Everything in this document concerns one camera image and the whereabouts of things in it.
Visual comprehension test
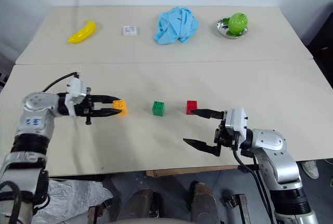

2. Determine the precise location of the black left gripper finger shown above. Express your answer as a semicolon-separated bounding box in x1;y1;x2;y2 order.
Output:
92;108;124;118
92;95;121;104

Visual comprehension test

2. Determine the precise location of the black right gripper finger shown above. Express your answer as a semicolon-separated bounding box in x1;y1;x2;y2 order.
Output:
183;138;222;157
190;108;225;120

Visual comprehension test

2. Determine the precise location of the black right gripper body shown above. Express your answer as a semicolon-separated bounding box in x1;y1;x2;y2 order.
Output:
213;118;242;152

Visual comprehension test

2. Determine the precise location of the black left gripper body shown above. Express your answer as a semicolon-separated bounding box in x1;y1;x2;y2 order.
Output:
73;87;96;126

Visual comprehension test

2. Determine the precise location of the yellow studded cube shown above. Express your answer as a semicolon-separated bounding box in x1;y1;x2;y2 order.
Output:
112;99;129;117

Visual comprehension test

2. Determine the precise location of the red studded cube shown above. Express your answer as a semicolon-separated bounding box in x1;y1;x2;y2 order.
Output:
186;100;199;116

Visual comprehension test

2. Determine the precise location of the green studded cube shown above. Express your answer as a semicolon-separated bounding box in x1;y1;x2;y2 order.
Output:
151;100;165;117

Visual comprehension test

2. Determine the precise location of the dark rounded brown shape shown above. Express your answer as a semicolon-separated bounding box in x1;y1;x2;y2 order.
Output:
124;188;155;221
190;181;220;222

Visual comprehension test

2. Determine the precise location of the yellow toy banana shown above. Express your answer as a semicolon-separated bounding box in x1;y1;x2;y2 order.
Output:
68;19;98;45

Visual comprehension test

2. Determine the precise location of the small white printed box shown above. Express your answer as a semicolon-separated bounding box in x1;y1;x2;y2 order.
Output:
122;25;139;37

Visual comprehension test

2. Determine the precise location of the shiny silver metal plate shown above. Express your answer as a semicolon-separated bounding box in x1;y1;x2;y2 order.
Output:
216;17;249;39

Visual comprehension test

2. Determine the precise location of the crumpled silver plastic sheet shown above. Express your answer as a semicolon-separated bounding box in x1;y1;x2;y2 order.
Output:
31;178;114;224

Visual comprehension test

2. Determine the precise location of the white sneaker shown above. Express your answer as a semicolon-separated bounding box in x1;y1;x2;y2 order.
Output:
301;160;320;180

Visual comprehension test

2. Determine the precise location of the crumpled light blue cloth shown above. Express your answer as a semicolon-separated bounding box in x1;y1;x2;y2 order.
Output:
153;6;200;46

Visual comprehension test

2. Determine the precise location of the green toy apple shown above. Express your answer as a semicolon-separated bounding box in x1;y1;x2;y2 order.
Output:
228;12;249;34

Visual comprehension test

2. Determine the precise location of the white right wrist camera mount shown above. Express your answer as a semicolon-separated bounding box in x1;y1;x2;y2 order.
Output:
224;108;249;140

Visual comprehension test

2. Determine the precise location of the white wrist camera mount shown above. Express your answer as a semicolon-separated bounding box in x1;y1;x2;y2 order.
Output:
64;77;91;117
224;108;249;140

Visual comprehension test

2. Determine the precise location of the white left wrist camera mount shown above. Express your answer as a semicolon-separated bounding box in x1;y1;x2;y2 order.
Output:
64;77;91;117

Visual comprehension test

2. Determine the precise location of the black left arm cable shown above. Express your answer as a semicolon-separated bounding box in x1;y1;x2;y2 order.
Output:
42;72;79;93

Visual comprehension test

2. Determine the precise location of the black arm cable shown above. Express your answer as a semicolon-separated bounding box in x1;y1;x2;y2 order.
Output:
232;148;277;224
42;72;79;93

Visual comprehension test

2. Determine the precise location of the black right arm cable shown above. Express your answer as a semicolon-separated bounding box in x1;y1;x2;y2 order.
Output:
232;148;277;224

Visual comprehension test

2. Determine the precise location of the black metal bracket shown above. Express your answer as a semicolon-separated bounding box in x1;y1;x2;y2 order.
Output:
224;193;255;224

